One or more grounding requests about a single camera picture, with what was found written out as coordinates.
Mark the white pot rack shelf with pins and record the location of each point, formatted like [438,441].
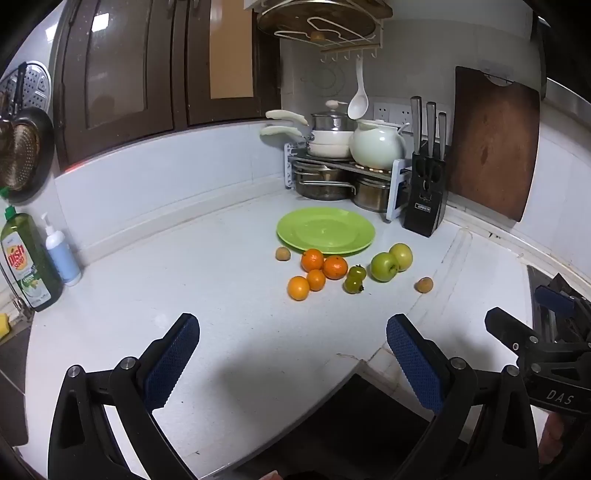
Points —
[398,177]

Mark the knife handle left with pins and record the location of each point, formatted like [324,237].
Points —
[417,117]

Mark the dark wooden window cabinet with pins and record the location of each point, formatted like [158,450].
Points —
[126,71]

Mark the knife handle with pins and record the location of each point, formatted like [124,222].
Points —
[431,112]
[443,128]
[417,117]

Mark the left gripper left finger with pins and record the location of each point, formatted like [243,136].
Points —
[82,444]

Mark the cream saucepan upper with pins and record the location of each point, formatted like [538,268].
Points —
[290,119]

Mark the hanging steel perforated pan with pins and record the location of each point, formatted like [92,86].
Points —
[36,86]

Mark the brown kiwi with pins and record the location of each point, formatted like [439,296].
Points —
[424,285]
[282,254]

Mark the steel pot under rack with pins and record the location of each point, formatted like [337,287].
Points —
[372,194]

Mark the green dish soap bottle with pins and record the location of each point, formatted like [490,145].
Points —
[28,260]

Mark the steel steamer pot with lid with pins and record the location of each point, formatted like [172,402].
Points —
[334,118]

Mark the wooden cutting board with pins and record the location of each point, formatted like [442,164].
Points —
[494,142]

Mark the green plate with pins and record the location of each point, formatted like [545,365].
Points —
[333,231]

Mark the yellow sponge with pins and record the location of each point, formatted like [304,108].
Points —
[5,327]

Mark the white pump bottle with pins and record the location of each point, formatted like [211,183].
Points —
[60,253]

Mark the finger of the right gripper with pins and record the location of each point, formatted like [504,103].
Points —
[559,303]
[512,333]

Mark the cream saucepan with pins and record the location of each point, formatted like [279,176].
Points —
[290,119]
[322,144]

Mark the small orange mandarin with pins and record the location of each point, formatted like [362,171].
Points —
[316,280]

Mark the knife handle right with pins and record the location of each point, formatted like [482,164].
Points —
[443,128]

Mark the right hand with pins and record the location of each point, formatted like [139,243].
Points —
[550,445]

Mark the white ceramic pot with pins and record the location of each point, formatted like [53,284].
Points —
[377,144]

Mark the black knife block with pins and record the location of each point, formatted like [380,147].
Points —
[428,192]

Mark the wall power sockets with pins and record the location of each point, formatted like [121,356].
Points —
[401,113]

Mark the green tomato front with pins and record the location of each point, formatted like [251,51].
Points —
[353,284]

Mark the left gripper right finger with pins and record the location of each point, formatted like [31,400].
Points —
[482,426]

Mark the yellow-green apple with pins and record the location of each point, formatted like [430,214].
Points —
[403,255]

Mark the green tomato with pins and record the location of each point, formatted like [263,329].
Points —
[353,284]
[358,272]

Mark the white hanging ladle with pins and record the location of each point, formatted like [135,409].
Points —
[359,104]

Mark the steel pan under rack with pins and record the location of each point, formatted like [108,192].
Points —
[320,182]

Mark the large orange mandarin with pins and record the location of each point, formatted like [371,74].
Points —
[335,267]

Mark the cream saucepan lower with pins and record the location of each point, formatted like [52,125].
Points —
[322,144]

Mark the knife handle middle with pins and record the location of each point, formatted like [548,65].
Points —
[431,112]

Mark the green apple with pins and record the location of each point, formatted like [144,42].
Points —
[384,267]

